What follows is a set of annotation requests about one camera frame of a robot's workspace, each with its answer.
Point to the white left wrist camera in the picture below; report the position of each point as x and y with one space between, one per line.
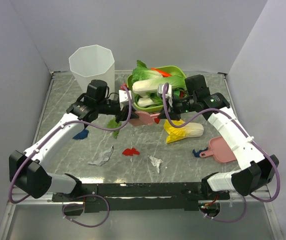
125 97

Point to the white crumpled paper scrap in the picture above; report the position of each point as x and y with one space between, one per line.
156 162

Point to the dark blue paper scrap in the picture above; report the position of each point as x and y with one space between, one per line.
197 154
81 135

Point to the orange carrot toy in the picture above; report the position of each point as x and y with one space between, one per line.
163 73

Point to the large green cabbage toy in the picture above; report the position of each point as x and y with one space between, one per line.
143 87

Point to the yellow napa cabbage toy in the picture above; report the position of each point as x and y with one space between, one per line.
191 130

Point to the red paper scrap centre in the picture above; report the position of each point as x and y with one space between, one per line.
130 152

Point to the small bok choy toy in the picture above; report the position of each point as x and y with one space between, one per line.
152 99

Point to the green paper scrap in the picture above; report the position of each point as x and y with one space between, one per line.
112 124

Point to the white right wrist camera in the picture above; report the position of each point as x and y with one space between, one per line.
168 93

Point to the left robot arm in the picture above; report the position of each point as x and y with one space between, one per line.
27 168

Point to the green leafy lettuce toy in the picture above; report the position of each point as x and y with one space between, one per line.
142 72

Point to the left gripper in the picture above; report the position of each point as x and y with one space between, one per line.
126 113

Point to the dark blue paper scrap right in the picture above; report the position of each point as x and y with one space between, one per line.
197 154

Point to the translucent white plastic bin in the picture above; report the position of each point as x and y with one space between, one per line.
93 62

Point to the grey paper scrap left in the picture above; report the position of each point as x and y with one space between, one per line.
102 158

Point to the pink hand brush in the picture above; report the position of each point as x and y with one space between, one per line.
144 118

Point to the green plastic tray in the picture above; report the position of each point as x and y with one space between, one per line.
173 70

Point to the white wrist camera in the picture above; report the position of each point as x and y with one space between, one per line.
168 93
125 97

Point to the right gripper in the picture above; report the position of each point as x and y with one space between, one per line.
169 114

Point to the red paper scrap near tray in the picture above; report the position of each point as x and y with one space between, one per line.
157 120

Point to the pink dustpan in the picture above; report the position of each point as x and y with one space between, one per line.
219 150

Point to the dark blue paper scrap left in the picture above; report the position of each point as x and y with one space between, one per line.
81 135

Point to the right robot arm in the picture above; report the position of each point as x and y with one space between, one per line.
257 168

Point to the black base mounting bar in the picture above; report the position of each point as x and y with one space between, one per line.
142 196

